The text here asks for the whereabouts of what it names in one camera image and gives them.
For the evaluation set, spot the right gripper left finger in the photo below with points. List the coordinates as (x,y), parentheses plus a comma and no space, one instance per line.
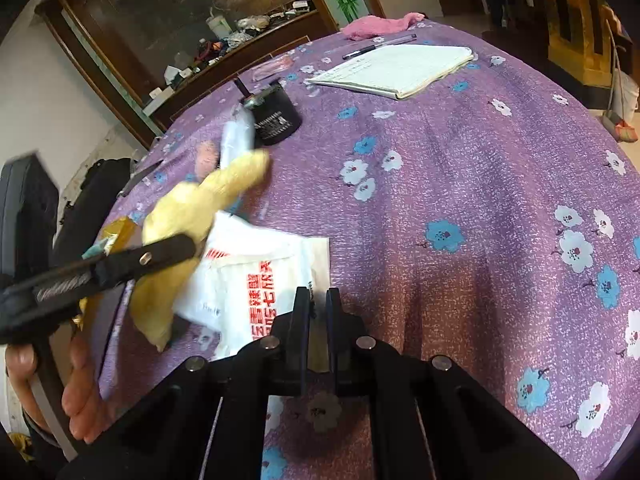
(297,343)

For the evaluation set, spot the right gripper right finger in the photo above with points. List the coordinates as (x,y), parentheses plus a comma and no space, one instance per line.
(336,327)

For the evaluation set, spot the white packet red text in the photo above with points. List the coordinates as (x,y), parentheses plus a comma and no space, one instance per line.
(247,277)

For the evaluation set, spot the yellow fluffy towel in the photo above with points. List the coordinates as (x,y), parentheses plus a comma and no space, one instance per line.
(187,212)

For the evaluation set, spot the left hand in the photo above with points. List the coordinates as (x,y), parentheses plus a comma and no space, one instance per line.
(81,400)

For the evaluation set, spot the yellow cardboard box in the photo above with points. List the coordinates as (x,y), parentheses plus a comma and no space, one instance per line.
(115,237)

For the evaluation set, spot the black bag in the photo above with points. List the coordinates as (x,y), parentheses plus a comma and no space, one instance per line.
(82,220)

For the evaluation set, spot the black smartphone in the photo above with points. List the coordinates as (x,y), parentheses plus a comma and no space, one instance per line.
(136,178)

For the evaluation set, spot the purple floral tablecloth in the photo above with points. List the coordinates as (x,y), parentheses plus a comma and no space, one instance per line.
(490,218)

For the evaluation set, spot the pink fluffy ball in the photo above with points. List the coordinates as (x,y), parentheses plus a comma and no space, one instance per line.
(206,160)

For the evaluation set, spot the white printed sachet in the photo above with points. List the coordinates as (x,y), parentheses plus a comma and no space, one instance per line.
(237,138)

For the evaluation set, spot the black cylindrical jar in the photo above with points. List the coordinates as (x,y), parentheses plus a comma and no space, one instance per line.
(270,112)

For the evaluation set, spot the white notebook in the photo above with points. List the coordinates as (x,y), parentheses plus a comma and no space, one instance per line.
(396,72)

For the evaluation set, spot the wooden sideboard cabinet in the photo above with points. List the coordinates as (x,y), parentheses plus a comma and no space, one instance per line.
(150,60)

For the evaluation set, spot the black pen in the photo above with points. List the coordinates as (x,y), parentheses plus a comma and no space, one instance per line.
(372,47)

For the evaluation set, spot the pink cloth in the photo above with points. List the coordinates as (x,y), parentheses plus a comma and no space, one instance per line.
(371,26)

